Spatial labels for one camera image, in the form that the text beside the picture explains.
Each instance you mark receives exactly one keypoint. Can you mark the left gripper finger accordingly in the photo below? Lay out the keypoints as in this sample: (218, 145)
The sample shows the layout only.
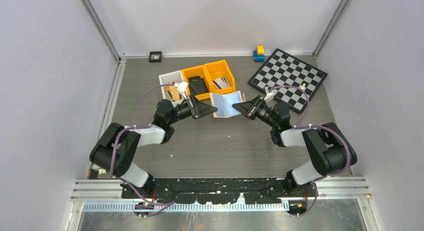
(199, 105)
(199, 115)

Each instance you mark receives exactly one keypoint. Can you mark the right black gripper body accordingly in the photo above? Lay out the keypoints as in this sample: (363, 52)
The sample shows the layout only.
(264, 113)

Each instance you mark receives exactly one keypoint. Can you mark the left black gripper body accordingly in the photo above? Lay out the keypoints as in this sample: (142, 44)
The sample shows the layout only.
(186, 111)

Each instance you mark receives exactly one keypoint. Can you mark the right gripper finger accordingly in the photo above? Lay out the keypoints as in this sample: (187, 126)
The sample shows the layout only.
(245, 108)
(256, 103)

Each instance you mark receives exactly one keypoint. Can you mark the beige leather card holder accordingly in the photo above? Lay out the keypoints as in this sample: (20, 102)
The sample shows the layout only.
(224, 102)

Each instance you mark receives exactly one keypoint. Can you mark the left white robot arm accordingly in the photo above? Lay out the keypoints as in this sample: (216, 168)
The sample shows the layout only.
(115, 150)

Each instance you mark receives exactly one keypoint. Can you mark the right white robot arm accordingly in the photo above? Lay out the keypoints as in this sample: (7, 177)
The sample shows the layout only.
(328, 149)

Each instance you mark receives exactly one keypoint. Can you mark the black cards in orange bin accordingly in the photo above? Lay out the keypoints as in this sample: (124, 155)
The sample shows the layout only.
(197, 85)

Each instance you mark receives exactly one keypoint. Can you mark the gold cards in white bin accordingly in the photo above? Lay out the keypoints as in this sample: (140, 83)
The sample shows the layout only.
(173, 94)

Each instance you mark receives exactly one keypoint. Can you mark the white striped card in bin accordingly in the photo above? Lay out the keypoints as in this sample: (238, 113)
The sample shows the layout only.
(221, 83)

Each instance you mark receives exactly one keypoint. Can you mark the white plastic bin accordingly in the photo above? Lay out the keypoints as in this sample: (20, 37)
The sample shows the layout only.
(170, 78)

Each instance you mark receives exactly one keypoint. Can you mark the right orange plastic bin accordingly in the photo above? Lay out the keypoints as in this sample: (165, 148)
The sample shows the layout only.
(221, 69)

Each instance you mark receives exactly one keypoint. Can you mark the orange plastic bin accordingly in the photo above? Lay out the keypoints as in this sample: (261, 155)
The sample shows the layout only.
(201, 71)
(221, 69)

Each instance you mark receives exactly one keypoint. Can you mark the middle orange plastic bin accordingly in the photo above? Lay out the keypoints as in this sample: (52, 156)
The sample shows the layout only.
(201, 71)

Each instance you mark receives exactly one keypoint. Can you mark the black white chessboard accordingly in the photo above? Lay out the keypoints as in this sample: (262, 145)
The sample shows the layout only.
(284, 69)

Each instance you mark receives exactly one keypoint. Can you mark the blue yellow toy car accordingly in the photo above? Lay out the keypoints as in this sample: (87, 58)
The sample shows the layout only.
(259, 54)

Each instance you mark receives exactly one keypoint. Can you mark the small black square box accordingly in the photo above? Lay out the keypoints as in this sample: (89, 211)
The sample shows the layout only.
(155, 57)

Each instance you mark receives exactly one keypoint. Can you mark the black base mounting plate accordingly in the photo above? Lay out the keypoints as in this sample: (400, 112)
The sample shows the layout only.
(217, 191)

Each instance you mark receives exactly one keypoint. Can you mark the small beige chess piece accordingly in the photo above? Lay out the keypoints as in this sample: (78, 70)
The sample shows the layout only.
(102, 171)

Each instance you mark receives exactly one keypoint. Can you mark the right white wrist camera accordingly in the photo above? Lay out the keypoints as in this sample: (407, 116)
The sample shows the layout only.
(269, 94)

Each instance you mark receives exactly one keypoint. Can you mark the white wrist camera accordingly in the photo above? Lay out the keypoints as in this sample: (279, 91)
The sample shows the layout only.
(269, 94)
(181, 88)

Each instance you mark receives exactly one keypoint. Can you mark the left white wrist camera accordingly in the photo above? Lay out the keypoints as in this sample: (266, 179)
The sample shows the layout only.
(181, 88)

